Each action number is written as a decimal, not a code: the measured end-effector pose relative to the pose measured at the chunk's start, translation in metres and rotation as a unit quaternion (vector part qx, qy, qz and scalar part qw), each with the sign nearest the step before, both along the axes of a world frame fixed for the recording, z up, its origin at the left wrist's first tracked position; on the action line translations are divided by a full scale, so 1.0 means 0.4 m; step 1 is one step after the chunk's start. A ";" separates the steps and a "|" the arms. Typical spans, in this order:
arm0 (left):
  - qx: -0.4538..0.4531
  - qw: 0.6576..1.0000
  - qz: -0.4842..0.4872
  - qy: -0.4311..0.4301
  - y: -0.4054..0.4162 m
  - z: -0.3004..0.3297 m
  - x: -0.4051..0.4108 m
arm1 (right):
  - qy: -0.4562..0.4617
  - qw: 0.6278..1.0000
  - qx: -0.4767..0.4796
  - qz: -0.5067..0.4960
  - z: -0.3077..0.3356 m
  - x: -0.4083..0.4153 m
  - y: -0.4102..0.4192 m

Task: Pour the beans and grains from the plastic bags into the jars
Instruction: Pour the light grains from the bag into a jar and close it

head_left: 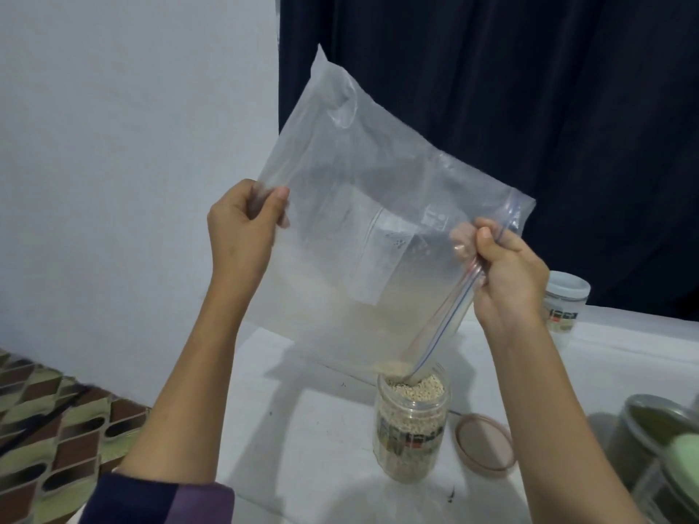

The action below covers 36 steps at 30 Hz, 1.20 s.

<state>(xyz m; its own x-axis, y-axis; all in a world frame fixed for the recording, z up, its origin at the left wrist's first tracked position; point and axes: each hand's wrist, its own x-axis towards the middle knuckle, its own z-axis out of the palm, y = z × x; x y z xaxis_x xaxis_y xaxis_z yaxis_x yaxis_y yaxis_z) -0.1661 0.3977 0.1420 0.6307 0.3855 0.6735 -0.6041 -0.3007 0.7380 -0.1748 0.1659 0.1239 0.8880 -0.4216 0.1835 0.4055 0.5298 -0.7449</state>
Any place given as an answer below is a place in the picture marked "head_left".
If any person's right hand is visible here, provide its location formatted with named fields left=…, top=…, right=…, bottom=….
left=453, top=221, right=550, bottom=343

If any person's left hand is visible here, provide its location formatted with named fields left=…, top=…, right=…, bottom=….
left=208, top=180, right=292, bottom=306

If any transparent jar blue lid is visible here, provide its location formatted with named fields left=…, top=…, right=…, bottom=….
left=542, top=270, right=592, bottom=334

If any clear bag with cream grains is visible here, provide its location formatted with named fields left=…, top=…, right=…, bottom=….
left=249, top=45, right=537, bottom=380

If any pink round lid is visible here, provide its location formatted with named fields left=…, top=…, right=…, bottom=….
left=453, top=413, right=518, bottom=478

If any transparent jar pink lid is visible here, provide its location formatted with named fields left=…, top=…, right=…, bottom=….
left=374, top=363, right=450, bottom=483

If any pile of green beans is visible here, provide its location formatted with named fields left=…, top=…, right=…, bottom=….
left=639, top=405, right=699, bottom=441

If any green round lid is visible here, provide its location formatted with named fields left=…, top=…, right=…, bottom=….
left=664, top=433, right=699, bottom=509

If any transparent jar green lid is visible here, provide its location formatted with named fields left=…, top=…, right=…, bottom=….
left=633, top=433, right=699, bottom=524

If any person's left forearm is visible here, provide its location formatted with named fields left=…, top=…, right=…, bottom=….
left=82, top=289, right=264, bottom=524

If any person's right forearm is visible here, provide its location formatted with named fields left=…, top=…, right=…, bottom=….
left=481, top=322, right=646, bottom=524

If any dark navy curtain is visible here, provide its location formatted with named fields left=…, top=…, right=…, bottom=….
left=278, top=0, right=699, bottom=321

